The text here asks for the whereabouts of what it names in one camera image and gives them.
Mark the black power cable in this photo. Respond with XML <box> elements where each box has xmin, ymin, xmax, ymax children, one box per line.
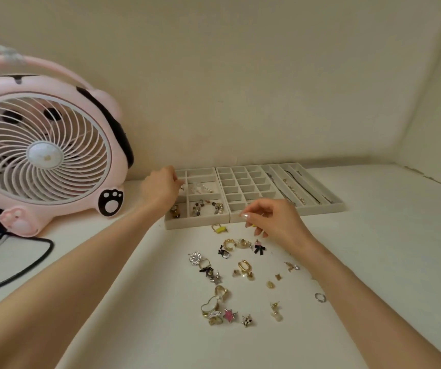
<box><xmin>0</xmin><ymin>232</ymin><xmax>55</xmax><ymax>297</ymax></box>

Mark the brown stone bead bracelet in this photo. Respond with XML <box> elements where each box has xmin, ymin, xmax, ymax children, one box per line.
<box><xmin>191</xmin><ymin>200</ymin><xmax>225</xmax><ymax>218</ymax></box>

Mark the grey necklace tray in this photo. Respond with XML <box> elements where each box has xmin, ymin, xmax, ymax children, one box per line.
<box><xmin>260</xmin><ymin>161</ymin><xmax>346</xmax><ymax>216</ymax></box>

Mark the grey bracelet tray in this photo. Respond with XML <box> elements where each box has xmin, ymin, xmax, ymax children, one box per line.
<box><xmin>165</xmin><ymin>168</ymin><xmax>231</xmax><ymax>230</ymax></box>

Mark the person's left hand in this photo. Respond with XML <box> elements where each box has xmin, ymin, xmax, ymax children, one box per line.
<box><xmin>139</xmin><ymin>166</ymin><xmax>184</xmax><ymax>216</ymax></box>

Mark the pile of mixed jewelry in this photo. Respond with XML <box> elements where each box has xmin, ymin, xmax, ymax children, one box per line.
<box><xmin>188</xmin><ymin>223</ymin><xmax>327</xmax><ymax>328</ymax></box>

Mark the grey earring grid tray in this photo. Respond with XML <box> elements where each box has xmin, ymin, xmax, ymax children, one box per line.
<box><xmin>215</xmin><ymin>165</ymin><xmax>286</xmax><ymax>223</ymax></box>

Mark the person's left forearm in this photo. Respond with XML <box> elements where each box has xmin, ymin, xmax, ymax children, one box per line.
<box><xmin>0</xmin><ymin>197</ymin><xmax>167</xmax><ymax>369</ymax></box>

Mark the silver chain necklace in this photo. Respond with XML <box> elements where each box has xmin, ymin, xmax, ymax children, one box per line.
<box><xmin>265</xmin><ymin>172</ymin><xmax>296</xmax><ymax>207</ymax></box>

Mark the person's right forearm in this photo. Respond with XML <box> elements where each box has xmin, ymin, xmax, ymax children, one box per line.
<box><xmin>303</xmin><ymin>243</ymin><xmax>441</xmax><ymax>369</ymax></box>

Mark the person's right hand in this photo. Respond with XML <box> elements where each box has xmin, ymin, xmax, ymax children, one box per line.
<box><xmin>239</xmin><ymin>198</ymin><xmax>323</xmax><ymax>262</ymax></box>

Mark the small pearl bead necklace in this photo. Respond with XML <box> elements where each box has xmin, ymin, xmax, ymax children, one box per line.
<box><xmin>283</xmin><ymin>178</ymin><xmax>307</xmax><ymax>206</ymax></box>

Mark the white table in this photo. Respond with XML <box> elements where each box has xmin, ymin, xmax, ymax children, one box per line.
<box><xmin>0</xmin><ymin>163</ymin><xmax>441</xmax><ymax>369</ymax></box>

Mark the pink animal-shaped desk fan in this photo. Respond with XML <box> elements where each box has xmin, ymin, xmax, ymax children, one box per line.
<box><xmin>0</xmin><ymin>44</ymin><xmax>135</xmax><ymax>238</ymax></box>

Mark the brown cord necklace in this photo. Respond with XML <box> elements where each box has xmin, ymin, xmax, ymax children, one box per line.
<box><xmin>284</xmin><ymin>170</ymin><xmax>321</xmax><ymax>205</ymax></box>

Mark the white heart brooch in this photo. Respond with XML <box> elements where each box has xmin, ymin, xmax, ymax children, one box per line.
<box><xmin>200</xmin><ymin>295</ymin><xmax>219</xmax><ymax>314</ymax></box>

